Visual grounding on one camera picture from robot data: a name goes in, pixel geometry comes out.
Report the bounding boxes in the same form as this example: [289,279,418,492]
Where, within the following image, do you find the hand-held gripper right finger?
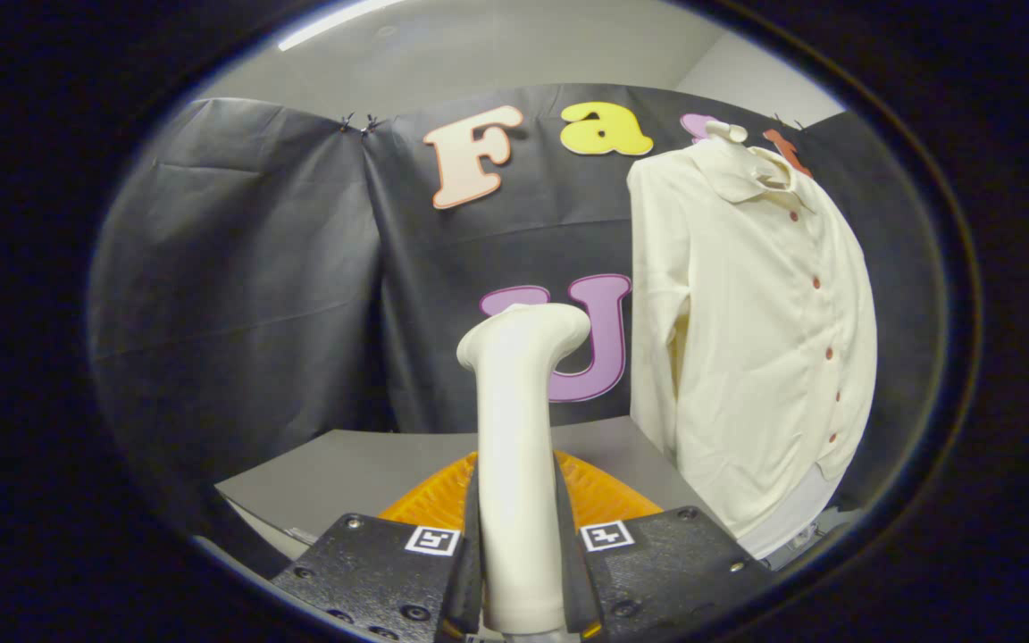
[553,451,774,642]

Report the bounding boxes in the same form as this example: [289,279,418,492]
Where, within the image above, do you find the white cloth under shirt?
[738,464,841,561]

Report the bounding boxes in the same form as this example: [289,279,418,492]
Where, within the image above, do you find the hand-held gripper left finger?
[272,451,486,643]

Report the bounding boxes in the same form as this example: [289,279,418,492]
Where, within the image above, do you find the white garment steamer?
[456,304,592,637]

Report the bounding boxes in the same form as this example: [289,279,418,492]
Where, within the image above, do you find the ceiling light panel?
[278,0,408,52]

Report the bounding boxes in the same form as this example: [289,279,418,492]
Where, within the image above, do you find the cream button-up shirt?
[626,134,879,539]

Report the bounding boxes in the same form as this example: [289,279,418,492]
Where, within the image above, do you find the grey and white cabinet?
[213,415,703,572]

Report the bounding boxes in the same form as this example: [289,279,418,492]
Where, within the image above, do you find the black backdrop cloth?
[88,83,949,501]

